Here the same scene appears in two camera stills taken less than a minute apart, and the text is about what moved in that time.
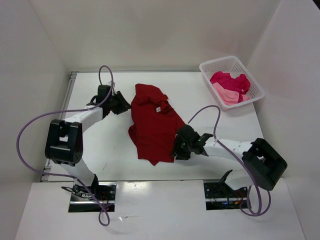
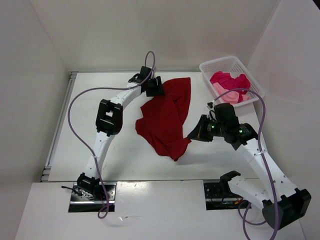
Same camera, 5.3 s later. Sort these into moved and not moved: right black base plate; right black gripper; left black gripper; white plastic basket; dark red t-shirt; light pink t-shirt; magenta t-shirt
Moved: left black gripper; right black gripper; dark red t-shirt
Not moved: light pink t-shirt; magenta t-shirt; white plastic basket; right black base plate
